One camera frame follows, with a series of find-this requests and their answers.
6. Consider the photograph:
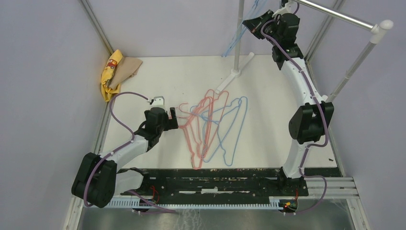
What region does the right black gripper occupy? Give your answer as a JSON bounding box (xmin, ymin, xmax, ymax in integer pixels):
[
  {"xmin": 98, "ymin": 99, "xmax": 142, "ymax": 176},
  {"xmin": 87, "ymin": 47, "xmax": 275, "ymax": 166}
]
[{"xmin": 242, "ymin": 10, "xmax": 280, "ymax": 46}]

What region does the blue wire hanger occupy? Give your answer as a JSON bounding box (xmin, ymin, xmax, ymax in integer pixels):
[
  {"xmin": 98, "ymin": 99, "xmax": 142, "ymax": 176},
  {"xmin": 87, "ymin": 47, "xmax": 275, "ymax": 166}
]
[
  {"xmin": 219, "ymin": 96, "xmax": 248, "ymax": 167},
  {"xmin": 221, "ymin": 0, "xmax": 259, "ymax": 58},
  {"xmin": 190, "ymin": 96, "xmax": 248, "ymax": 167}
]

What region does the pink wire hanger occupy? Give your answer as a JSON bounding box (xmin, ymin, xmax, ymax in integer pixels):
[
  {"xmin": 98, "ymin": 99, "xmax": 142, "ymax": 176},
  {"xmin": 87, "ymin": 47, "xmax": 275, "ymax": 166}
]
[
  {"xmin": 199, "ymin": 90, "xmax": 229, "ymax": 161},
  {"xmin": 181, "ymin": 89, "xmax": 222, "ymax": 169},
  {"xmin": 177, "ymin": 103, "xmax": 210, "ymax": 170}
]

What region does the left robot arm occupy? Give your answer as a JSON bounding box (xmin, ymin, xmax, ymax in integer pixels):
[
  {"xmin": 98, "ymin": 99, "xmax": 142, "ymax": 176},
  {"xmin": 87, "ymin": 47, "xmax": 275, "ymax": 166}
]
[{"xmin": 71, "ymin": 107, "xmax": 179, "ymax": 208}]

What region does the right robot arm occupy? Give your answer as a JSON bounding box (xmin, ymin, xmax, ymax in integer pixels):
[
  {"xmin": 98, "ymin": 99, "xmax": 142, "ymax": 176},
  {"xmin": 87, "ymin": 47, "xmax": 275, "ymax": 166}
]
[{"xmin": 242, "ymin": 10, "xmax": 335, "ymax": 196}]

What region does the beige cloth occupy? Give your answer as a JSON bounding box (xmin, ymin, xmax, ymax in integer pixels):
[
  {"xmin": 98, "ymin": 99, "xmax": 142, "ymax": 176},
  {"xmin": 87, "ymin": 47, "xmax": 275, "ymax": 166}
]
[{"xmin": 108, "ymin": 57, "xmax": 143, "ymax": 90}]

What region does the yellow patterned cloth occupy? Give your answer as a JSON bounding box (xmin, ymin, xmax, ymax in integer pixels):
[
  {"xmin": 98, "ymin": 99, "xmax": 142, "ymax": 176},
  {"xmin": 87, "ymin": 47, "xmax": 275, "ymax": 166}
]
[{"xmin": 100, "ymin": 49, "xmax": 123, "ymax": 102}]

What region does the white clothes rack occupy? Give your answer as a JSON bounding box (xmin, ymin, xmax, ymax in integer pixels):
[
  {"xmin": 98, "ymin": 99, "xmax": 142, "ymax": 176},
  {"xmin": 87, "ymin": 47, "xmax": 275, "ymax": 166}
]
[{"xmin": 215, "ymin": 0, "xmax": 394, "ymax": 102}]

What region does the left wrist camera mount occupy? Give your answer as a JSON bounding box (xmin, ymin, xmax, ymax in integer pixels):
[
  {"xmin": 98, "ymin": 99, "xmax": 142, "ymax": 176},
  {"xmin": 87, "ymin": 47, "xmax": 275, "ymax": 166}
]
[{"xmin": 150, "ymin": 96, "xmax": 165, "ymax": 107}]

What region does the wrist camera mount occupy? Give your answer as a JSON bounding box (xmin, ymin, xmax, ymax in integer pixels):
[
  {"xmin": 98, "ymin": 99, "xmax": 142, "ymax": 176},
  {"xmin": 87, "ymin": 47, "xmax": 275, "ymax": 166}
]
[
  {"xmin": 150, "ymin": 96, "xmax": 165, "ymax": 107},
  {"xmin": 273, "ymin": 0, "xmax": 300, "ymax": 16}
]

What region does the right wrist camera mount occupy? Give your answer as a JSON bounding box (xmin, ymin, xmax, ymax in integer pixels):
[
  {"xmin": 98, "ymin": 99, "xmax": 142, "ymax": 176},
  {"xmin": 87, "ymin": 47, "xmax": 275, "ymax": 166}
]
[{"xmin": 273, "ymin": 0, "xmax": 300, "ymax": 16}]

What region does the white slotted cable duct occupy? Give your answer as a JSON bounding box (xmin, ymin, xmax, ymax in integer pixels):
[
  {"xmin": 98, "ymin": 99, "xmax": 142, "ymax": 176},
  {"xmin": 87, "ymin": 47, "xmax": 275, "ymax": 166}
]
[{"xmin": 104, "ymin": 196, "xmax": 285, "ymax": 211}]

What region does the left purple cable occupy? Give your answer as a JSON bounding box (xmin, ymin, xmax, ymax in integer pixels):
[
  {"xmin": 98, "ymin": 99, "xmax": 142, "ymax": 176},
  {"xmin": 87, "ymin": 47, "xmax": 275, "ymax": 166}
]
[{"xmin": 82, "ymin": 92, "xmax": 176, "ymax": 214}]

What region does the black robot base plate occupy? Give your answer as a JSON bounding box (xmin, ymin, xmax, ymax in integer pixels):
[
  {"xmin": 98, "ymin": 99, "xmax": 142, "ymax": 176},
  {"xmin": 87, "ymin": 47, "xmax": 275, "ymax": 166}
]
[{"xmin": 120, "ymin": 167, "xmax": 309, "ymax": 206}]

